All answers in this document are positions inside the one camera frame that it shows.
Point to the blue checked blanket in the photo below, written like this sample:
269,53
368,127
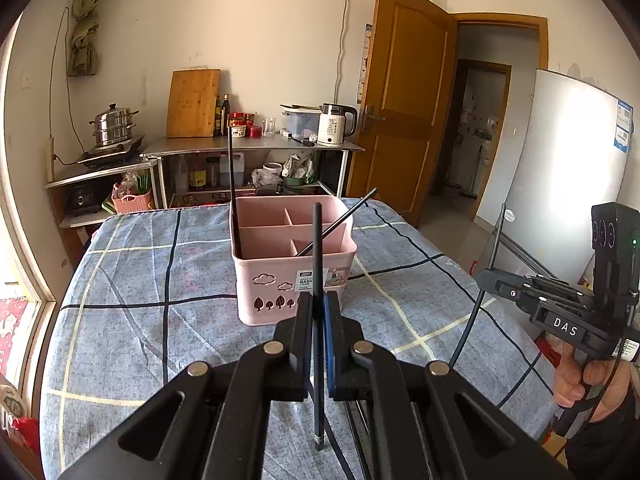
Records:
150,335

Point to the black induction cooker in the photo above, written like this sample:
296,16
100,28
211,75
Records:
107,152

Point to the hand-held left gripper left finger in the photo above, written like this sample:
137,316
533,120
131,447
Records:
302,350

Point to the crumpled plastic bags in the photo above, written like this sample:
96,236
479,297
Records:
300,167

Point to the small pink woven basket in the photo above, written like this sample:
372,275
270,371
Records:
132,202

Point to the dark oil bottle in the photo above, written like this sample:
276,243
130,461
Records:
226,115

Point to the yellow label bottle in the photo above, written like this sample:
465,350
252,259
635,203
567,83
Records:
197,175

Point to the person's right hand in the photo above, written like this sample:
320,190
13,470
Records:
567,380

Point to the wooden cutting board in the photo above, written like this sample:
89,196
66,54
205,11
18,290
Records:
192,105

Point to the clear glass cup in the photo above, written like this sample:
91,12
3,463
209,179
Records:
269,127

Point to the olive curtain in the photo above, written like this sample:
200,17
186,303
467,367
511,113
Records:
85,20

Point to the white plastic jug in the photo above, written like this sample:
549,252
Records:
234,170

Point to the white bowl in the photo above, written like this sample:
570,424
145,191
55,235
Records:
272,167

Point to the low metal shelf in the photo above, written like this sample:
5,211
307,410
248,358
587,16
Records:
100,172

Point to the white electric kettle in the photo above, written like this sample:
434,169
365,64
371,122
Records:
332,127

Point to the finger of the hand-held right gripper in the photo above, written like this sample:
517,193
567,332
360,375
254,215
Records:
560,286
500,284

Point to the window frame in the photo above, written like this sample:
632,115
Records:
20,270

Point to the red lidded jars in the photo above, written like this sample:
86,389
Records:
240,125

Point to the white refrigerator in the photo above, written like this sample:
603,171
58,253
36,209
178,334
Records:
560,170

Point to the clear plastic container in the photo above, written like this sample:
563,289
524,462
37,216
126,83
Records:
302,122

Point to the wooden door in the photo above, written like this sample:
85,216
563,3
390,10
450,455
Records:
400,110

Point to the black chopstick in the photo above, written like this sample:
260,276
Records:
232,175
467,325
317,260
350,212

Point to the person's right forearm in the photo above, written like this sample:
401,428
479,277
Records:
610,450

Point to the steel steamer pot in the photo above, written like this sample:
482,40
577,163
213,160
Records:
114,125

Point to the metal kitchen table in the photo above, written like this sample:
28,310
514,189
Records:
225,144

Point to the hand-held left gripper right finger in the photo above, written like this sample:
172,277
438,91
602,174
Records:
330,340

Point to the pink utensil basket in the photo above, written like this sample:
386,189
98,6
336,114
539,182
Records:
280,280

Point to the black kitchen appliance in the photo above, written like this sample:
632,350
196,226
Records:
82,200

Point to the wall calendar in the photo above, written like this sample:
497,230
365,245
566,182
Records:
364,60

